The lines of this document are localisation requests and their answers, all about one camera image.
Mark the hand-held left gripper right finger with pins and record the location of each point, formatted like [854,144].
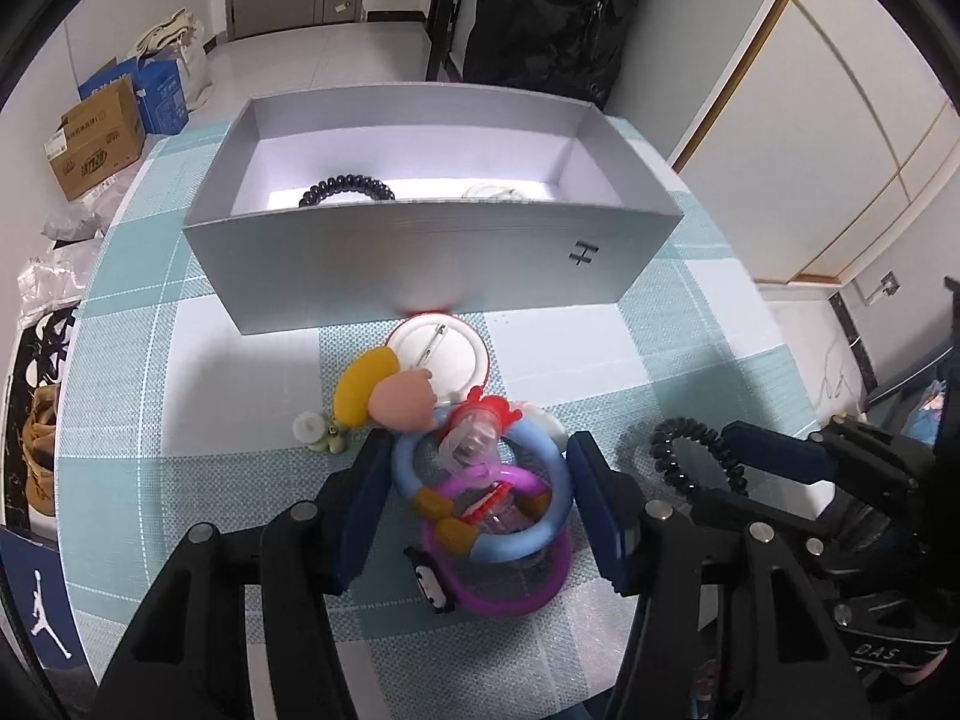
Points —
[592,499]

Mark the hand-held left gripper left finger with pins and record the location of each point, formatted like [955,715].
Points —
[361,511]

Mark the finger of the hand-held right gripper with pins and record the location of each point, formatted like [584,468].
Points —
[772,454]
[724,511]

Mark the red clear pacifier charm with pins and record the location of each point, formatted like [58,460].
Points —
[499,514]
[472,427]

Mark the small white green charm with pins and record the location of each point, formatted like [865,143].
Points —
[307,427]

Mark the black white panda charm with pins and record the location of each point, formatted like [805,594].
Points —
[431,585]

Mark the yellow-haired doll figure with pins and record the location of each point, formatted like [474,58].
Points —
[397,397]

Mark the round pin badge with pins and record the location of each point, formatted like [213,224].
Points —
[457,352]

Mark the silver cardboard box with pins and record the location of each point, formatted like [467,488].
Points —
[420,262]

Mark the teal checked tablecloth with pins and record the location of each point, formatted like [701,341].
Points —
[225,420]

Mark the black slide sandal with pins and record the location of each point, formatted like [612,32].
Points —
[892,656]

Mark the white wardrobe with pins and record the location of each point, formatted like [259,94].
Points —
[825,127]

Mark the blue shoe box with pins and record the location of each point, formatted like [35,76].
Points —
[37,600]

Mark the white plastic parcel bag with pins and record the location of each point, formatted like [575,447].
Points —
[52,281]

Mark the brown cardboard box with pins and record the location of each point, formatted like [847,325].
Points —
[94,150]

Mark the blue cardboard box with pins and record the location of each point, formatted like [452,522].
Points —
[161,101]

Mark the black backpack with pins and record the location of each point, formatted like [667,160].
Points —
[555,22]

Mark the cream canvas tote bag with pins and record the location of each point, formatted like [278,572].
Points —
[169,30]

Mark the wall socket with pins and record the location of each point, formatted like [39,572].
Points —
[883,287]

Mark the black metal frame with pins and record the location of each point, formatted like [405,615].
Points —
[446,7]

